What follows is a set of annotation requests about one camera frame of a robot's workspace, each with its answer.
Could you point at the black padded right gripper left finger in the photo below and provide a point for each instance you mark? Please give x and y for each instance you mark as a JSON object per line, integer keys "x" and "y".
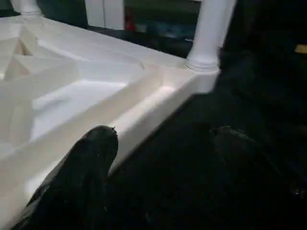
{"x": 76, "y": 182}

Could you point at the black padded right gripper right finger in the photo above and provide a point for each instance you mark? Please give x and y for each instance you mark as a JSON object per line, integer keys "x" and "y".
{"x": 259, "y": 182}

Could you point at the white plastic table top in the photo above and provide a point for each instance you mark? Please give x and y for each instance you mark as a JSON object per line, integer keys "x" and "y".
{"x": 84, "y": 83}

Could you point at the white plastic table leg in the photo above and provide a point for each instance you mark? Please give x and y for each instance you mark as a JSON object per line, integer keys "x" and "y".
{"x": 211, "y": 31}
{"x": 27, "y": 7}

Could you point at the black work mat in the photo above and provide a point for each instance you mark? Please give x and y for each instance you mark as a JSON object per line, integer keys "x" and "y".
{"x": 251, "y": 95}

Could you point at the white cabinet with glass doors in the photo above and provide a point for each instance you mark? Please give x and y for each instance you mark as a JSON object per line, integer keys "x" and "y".
{"x": 105, "y": 14}

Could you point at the small red and white bottle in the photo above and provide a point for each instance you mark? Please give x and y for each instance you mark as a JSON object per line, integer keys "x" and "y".
{"x": 130, "y": 20}

